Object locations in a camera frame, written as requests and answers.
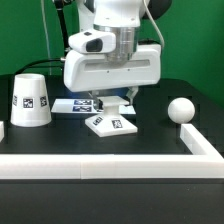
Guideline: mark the white marker sheet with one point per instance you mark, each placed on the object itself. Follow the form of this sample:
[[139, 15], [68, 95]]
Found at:
[[85, 106]]

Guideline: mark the white lamp base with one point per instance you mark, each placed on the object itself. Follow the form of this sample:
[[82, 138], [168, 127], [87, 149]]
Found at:
[[110, 122]]

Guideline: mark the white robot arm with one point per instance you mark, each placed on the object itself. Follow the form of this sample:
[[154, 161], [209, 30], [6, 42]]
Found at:
[[106, 53]]

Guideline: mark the white fence wall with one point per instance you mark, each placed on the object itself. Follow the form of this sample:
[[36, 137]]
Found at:
[[67, 150]]

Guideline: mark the white lamp bulb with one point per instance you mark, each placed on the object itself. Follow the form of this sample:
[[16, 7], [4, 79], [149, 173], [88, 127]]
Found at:
[[181, 110]]

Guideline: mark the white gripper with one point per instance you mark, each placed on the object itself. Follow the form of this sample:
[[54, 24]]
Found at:
[[94, 72]]

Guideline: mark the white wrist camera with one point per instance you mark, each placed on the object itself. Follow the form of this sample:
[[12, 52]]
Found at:
[[93, 41]]

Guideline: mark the white lamp shade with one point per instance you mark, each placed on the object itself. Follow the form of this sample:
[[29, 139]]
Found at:
[[30, 104]]

